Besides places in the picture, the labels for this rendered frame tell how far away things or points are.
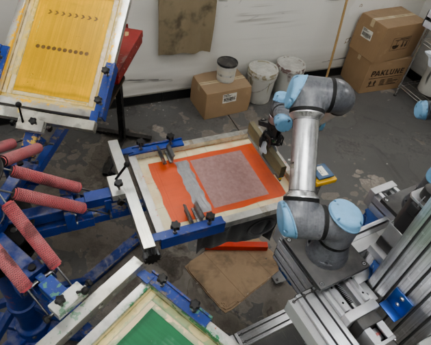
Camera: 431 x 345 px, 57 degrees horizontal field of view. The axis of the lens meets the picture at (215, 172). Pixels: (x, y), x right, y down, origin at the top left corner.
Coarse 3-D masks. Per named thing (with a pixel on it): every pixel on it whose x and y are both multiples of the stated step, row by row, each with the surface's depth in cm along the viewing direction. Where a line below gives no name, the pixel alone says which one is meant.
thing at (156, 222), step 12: (240, 132) 225; (192, 144) 214; (204, 144) 218; (132, 156) 202; (144, 156) 206; (132, 168) 197; (288, 168) 208; (144, 180) 192; (288, 180) 206; (144, 192) 186; (144, 204) 184; (276, 204) 190; (156, 216) 177; (228, 216) 181; (240, 216) 182; (252, 216) 184; (264, 216) 188; (156, 228) 172
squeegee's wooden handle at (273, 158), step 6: (252, 126) 206; (252, 132) 206; (258, 132) 202; (252, 138) 208; (258, 138) 202; (258, 144) 203; (270, 150) 193; (270, 156) 193; (276, 156) 191; (270, 162) 195; (276, 162) 189; (282, 162) 188; (276, 168) 190; (282, 168) 186; (276, 174) 191; (282, 174) 190
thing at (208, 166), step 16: (176, 160) 209; (192, 160) 210; (208, 160) 211; (224, 160) 213; (240, 160) 214; (256, 160) 215; (160, 176) 199; (176, 176) 201; (208, 176) 203; (224, 176) 204
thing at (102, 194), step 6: (84, 192) 176; (90, 192) 176; (96, 192) 176; (102, 192) 177; (108, 192) 177; (84, 198) 174; (90, 198) 174; (96, 198) 174; (102, 198) 175; (108, 198) 176; (90, 204) 174; (96, 204) 176; (102, 204) 177
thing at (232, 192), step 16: (240, 176) 205; (256, 176) 207; (272, 176) 208; (160, 192) 192; (176, 192) 193; (208, 192) 195; (224, 192) 196; (240, 192) 197; (256, 192) 198; (272, 192) 200; (176, 208) 186; (224, 208) 189
